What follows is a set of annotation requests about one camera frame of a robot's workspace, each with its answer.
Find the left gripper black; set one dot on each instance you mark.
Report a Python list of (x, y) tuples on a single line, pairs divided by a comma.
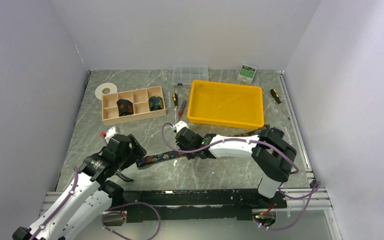
[(135, 151)]

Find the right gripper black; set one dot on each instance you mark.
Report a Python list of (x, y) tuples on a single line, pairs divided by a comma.
[(189, 155)]

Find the navy floral necktie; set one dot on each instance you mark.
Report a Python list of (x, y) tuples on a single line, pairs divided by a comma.
[(170, 155)]

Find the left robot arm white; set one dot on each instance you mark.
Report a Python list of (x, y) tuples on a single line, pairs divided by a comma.
[(89, 194)]

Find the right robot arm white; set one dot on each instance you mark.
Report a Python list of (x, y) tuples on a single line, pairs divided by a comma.
[(265, 146)]

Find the white tape roll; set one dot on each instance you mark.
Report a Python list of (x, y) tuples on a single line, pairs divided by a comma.
[(104, 89)]

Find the small black curved piece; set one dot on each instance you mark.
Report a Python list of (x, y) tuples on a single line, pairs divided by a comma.
[(124, 178)]

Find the dark rolled tie orange pattern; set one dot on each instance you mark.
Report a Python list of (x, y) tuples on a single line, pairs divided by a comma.
[(125, 107)]

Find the blue rolled tie yellow flowers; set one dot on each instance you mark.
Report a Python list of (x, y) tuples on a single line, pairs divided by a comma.
[(155, 103)]

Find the wooden compartment organizer box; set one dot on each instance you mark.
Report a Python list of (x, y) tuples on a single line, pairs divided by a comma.
[(139, 98)]

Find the yellow plastic tray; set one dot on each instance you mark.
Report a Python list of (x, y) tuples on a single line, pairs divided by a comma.
[(226, 104)]

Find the clear plastic parts box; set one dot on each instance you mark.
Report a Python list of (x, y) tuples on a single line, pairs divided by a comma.
[(184, 75)]

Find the green white small box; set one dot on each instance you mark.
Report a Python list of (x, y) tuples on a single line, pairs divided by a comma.
[(246, 74)]

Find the black yellow screwdriver right side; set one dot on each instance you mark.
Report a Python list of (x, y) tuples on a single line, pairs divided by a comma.
[(277, 99)]

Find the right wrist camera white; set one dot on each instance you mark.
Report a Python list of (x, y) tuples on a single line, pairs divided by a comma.
[(179, 125)]

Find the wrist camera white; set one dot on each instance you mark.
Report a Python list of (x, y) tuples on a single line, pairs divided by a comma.
[(109, 133), (179, 125)]

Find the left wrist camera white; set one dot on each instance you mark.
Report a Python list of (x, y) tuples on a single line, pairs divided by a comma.
[(109, 133)]

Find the blue red handled screwdriver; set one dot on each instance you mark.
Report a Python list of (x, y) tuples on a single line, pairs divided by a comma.
[(180, 111)]

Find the black yellow handled screwdriver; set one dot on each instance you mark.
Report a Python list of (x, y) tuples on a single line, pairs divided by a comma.
[(176, 105)]

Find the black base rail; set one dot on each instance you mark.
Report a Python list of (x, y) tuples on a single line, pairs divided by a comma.
[(198, 204)]

